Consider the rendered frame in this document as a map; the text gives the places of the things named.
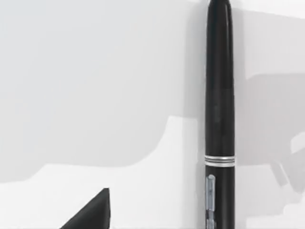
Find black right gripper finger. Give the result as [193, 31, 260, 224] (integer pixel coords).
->
[59, 187, 112, 229]

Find black pen with silver rings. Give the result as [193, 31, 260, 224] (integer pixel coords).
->
[204, 0, 236, 229]

